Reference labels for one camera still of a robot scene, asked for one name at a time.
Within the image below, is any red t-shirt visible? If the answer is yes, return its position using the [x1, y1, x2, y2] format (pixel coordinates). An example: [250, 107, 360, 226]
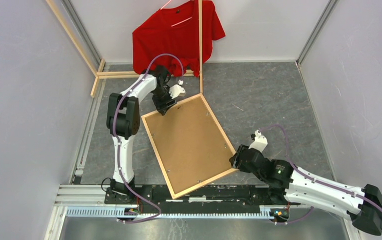
[132, 0, 226, 77]

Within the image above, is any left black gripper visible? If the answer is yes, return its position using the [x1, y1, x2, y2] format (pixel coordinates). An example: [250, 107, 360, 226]
[152, 87, 178, 117]

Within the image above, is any white slotted cable duct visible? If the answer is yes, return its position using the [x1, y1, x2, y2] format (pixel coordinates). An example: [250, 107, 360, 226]
[65, 206, 274, 220]

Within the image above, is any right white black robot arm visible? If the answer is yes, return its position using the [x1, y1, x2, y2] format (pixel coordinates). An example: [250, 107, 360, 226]
[229, 145, 382, 236]

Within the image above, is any pink clothes hanger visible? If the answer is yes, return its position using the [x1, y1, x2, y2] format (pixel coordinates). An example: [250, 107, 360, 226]
[159, 0, 196, 27]

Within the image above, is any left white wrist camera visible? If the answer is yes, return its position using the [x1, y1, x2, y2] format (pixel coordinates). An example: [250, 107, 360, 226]
[169, 79, 186, 99]

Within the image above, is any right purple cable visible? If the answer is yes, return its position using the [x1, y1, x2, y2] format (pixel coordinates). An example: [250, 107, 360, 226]
[258, 124, 382, 225]

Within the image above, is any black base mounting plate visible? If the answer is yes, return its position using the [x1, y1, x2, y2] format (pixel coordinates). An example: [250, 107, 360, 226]
[102, 184, 291, 214]

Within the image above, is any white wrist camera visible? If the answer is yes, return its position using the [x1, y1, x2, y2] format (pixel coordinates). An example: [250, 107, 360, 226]
[169, 79, 186, 99]
[249, 130, 268, 153]

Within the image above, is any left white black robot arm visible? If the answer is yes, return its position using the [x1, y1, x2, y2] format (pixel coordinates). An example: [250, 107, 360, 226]
[106, 65, 177, 204]

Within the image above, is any brown backing board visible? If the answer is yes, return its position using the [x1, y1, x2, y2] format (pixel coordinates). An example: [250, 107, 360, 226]
[144, 97, 234, 195]

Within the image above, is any wooden clothes rack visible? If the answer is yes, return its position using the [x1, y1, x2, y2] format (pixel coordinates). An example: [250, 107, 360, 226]
[46, 0, 204, 98]

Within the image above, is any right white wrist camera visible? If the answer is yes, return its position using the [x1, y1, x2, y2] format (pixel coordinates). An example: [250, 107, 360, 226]
[249, 130, 268, 153]

